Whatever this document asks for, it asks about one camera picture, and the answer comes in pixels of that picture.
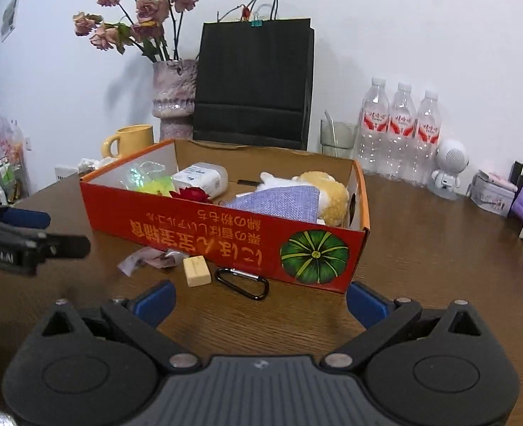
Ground red fabric rose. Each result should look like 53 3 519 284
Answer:
169 186 211 203

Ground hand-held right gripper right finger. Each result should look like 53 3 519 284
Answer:
321 280 484 370

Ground beige eraser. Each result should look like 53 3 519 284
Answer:
183 255 212 288

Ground small clear plastic bag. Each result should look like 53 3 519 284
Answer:
155 251 189 271
117 248 167 277

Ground yellow mug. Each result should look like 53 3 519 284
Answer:
101 124 155 159

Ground wall poster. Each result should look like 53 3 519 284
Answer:
0 0 22 43

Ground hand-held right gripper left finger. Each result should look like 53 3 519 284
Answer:
42 280 200 370

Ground wire rack with supplies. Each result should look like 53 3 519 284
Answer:
0 142 31 207

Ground purple fabric pouch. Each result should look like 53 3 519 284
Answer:
225 186 321 223

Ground yellow and white plush toy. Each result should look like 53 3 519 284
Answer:
255 171 350 227

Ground white robot figure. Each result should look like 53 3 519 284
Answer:
428 138 470 200

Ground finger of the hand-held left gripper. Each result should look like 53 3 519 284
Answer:
1 227 91 260
0 206 51 231

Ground red cardboard box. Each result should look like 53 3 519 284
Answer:
79 138 371 294

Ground black carabiner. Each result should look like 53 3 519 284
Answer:
215 267 270 301

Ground clear cotton swab box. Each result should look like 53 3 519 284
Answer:
171 162 228 200

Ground iridescent plastic wrap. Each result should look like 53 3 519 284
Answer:
119 160 167 189

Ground clear water bottle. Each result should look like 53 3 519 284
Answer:
357 77 389 176
386 82 417 182
415 89 443 187

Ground crumpled white tissue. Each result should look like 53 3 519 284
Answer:
77 156 117 174

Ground dried pink roses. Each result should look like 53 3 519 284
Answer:
72 0 200 64

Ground clear drinking glass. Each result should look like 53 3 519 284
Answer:
319 111 359 160

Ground purple ceramic vase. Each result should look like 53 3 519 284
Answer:
152 59 199 143

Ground green packet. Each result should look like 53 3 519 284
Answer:
137 176 176 196

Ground black paper bag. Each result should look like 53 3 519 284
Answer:
193 0 316 152

